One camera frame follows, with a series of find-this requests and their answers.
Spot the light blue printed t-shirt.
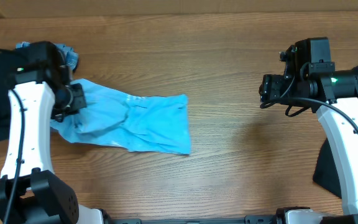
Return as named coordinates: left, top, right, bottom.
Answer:
left=50, top=79, right=191, bottom=155

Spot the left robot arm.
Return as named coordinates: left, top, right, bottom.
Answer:
left=0, top=41, right=111, bottom=224

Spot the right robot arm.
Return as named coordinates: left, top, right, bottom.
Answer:
left=259, top=37, right=358, bottom=223

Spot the folded blue denim garment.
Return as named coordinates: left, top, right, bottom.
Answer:
left=14, top=41, right=79, bottom=73

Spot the black t-shirt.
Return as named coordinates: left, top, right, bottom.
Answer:
left=313, top=66, right=358, bottom=198

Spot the right black cable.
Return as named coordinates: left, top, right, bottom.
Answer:
left=259, top=77, right=358, bottom=190

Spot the black cable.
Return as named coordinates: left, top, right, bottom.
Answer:
left=0, top=48, right=27, bottom=224
left=259, top=77, right=358, bottom=190

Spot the left black cable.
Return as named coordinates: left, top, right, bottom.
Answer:
left=0, top=48, right=27, bottom=224

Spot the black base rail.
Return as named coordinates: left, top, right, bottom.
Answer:
left=105, top=215, right=285, bottom=224

